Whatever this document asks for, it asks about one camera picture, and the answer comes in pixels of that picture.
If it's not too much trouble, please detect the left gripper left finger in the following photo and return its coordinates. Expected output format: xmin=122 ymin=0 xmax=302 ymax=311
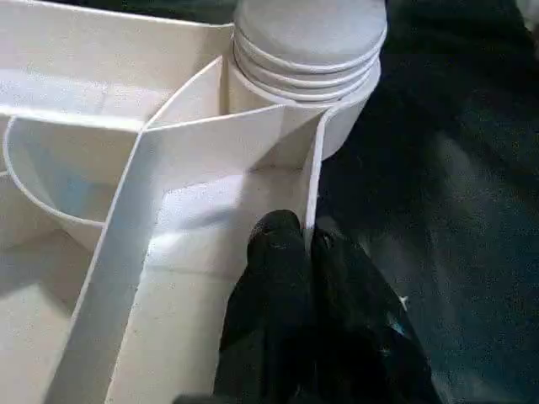
xmin=212 ymin=210 xmax=316 ymax=404

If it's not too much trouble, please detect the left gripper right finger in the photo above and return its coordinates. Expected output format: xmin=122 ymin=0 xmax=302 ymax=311
xmin=308 ymin=221 xmax=440 ymax=404

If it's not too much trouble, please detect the white plastic table top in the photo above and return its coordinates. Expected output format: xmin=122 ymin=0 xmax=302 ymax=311
xmin=0 ymin=0 xmax=384 ymax=404

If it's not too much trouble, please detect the white plastic table leg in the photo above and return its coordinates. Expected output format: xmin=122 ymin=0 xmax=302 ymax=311
xmin=229 ymin=0 xmax=388 ymax=104

